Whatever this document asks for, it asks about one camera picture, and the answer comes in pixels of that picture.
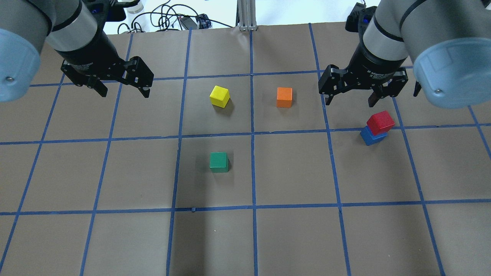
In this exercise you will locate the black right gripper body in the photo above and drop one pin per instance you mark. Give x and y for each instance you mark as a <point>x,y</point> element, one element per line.
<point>373,61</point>

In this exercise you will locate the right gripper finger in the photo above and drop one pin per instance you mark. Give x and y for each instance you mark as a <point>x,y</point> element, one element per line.
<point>328,97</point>
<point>379,92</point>

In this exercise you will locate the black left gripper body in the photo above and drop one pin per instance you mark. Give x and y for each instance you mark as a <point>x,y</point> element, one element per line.
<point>91,53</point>

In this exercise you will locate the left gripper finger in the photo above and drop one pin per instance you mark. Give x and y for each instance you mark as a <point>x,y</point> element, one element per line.
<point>94,82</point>
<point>143,88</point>

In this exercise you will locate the red wooden block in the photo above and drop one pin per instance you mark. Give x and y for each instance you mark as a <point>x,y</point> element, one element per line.
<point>380,122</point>

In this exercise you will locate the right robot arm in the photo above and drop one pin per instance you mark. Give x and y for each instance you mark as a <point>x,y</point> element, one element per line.
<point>447,41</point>

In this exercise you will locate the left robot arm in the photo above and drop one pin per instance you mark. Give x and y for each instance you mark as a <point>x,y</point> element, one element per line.
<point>74,29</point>

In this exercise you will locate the blue wooden block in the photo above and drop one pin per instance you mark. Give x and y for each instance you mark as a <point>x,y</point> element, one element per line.
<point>369,138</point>

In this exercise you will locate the orange wooden block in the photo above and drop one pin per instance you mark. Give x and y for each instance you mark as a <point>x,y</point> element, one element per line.
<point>284,97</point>

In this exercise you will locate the yellow wooden block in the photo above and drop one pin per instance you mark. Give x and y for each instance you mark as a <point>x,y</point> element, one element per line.
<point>219,96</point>

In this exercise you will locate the green wooden block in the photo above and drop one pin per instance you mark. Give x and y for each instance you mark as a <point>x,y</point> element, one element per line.
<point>219,162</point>

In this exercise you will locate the aluminium frame post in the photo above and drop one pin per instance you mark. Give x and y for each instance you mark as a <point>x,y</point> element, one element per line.
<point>246,15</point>

